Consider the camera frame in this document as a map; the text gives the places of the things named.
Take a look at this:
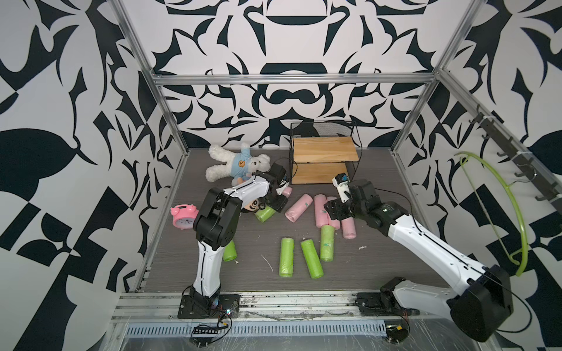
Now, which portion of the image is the green trash bag roll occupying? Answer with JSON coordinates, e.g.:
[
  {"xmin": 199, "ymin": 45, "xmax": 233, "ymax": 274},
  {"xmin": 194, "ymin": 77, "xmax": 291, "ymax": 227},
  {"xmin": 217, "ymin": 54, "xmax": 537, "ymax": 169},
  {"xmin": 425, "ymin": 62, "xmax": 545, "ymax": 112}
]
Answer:
[
  {"xmin": 301, "ymin": 239, "xmax": 323, "ymax": 279},
  {"xmin": 256, "ymin": 206, "xmax": 276, "ymax": 223},
  {"xmin": 279, "ymin": 238, "xmax": 294, "ymax": 277},
  {"xmin": 223, "ymin": 240, "xmax": 237, "ymax": 262},
  {"xmin": 320, "ymin": 225, "xmax": 335, "ymax": 262}
]

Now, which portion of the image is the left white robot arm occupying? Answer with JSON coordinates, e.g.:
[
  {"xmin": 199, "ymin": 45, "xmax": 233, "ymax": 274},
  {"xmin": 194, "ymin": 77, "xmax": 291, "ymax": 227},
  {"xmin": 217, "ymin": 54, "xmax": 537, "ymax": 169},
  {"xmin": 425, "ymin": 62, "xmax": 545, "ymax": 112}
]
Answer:
[{"xmin": 190, "ymin": 163, "xmax": 288, "ymax": 300}]

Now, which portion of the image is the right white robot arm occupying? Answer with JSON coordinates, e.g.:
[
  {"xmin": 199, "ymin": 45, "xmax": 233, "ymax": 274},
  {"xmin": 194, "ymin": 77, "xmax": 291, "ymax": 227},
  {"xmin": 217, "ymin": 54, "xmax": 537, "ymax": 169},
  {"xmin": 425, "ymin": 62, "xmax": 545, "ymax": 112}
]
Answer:
[{"xmin": 324, "ymin": 173, "xmax": 514, "ymax": 342}]

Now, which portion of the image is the pink trash bag roll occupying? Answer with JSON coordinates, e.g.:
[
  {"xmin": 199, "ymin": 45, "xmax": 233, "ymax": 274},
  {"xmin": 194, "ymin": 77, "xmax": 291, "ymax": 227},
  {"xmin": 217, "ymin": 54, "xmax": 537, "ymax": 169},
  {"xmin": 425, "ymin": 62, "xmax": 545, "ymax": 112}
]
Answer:
[
  {"xmin": 341, "ymin": 217, "xmax": 357, "ymax": 240},
  {"xmin": 285, "ymin": 194, "xmax": 313, "ymax": 223},
  {"xmin": 282, "ymin": 187, "xmax": 293, "ymax": 198},
  {"xmin": 314, "ymin": 194, "xmax": 329, "ymax": 228},
  {"xmin": 326, "ymin": 196, "xmax": 340, "ymax": 230}
]

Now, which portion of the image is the round-face plush doll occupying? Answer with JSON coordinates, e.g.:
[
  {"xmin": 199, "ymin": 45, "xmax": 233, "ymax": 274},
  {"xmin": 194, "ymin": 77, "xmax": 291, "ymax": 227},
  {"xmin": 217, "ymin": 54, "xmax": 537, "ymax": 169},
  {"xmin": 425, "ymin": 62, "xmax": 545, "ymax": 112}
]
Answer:
[{"xmin": 241, "ymin": 199, "xmax": 260, "ymax": 213}]

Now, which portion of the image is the white teddy bear blue shirt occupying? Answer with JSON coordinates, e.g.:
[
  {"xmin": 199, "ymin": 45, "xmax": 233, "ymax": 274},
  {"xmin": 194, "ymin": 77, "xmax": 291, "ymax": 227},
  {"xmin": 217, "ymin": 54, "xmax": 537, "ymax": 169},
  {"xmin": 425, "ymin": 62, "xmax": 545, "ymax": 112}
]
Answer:
[{"xmin": 205, "ymin": 143, "xmax": 271, "ymax": 186}]

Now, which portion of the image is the pink alarm clock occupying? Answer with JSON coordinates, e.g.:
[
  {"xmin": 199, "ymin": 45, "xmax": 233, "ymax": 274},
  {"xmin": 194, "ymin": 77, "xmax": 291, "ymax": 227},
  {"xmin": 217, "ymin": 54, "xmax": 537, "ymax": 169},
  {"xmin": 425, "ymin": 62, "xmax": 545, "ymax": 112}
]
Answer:
[{"xmin": 170, "ymin": 205, "xmax": 199, "ymax": 230}]

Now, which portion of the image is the green plastic hanger hoop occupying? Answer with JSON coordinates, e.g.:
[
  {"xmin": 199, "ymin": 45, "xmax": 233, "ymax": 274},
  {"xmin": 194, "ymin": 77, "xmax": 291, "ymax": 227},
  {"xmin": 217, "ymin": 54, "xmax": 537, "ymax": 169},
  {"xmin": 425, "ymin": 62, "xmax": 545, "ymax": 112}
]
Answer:
[{"xmin": 454, "ymin": 152, "xmax": 530, "ymax": 277}]

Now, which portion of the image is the black wire wooden shelf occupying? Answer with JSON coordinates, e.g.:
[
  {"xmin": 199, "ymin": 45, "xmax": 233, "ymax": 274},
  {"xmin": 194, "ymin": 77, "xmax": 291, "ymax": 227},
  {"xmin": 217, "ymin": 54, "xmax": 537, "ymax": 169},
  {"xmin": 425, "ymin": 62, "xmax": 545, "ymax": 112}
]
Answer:
[{"xmin": 290, "ymin": 120, "xmax": 363, "ymax": 185}]

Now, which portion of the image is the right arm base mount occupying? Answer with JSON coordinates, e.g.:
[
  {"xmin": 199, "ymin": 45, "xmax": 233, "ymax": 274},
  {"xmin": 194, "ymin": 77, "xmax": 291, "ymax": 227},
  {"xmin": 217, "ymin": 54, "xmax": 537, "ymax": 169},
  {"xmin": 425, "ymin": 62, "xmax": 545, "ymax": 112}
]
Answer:
[{"xmin": 355, "ymin": 276, "xmax": 421, "ymax": 317}]

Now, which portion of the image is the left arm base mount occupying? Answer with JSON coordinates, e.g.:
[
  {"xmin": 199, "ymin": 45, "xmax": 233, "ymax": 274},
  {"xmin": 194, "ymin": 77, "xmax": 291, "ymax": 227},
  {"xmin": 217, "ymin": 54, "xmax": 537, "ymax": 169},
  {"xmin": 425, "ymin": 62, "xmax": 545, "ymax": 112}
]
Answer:
[{"xmin": 177, "ymin": 293, "xmax": 241, "ymax": 320}]

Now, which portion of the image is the black wall hook rail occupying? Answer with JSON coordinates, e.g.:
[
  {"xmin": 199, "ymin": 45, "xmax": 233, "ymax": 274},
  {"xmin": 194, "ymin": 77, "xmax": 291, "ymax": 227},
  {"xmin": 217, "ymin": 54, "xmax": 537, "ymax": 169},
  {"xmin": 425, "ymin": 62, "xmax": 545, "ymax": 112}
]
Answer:
[{"xmin": 471, "ymin": 104, "xmax": 561, "ymax": 214}]

